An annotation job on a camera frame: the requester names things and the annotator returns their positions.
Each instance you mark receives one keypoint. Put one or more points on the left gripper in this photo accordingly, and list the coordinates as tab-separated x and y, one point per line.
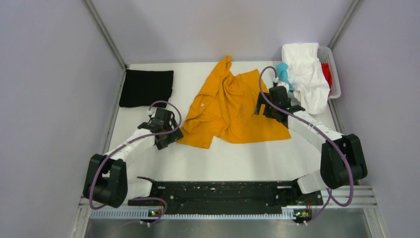
163	143

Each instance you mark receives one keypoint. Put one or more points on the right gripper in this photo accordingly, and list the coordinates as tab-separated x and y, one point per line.
262	100

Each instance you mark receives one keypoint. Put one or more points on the orange t-shirt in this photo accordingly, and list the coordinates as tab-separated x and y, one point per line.
224	108

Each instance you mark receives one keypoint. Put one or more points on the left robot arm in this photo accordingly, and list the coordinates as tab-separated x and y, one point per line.
106	179

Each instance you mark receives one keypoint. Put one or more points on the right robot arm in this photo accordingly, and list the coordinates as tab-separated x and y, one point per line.
342	159

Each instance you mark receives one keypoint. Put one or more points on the turquoise t-shirt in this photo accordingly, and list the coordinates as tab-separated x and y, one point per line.
282	73

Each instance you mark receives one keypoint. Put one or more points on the white t-shirt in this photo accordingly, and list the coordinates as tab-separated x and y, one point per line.
309	86

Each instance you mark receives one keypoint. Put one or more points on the folded black t-shirt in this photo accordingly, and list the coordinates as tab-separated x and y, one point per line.
142	88

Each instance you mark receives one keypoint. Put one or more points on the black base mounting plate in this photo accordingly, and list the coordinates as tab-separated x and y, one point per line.
224	197

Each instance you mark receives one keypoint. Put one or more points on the red t-shirt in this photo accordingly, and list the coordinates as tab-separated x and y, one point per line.
328	76

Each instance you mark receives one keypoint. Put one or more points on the white laundry basket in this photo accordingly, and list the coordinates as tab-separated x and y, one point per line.
325	55

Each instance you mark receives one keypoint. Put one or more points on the grey cable duct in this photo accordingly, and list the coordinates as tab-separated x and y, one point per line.
146	214

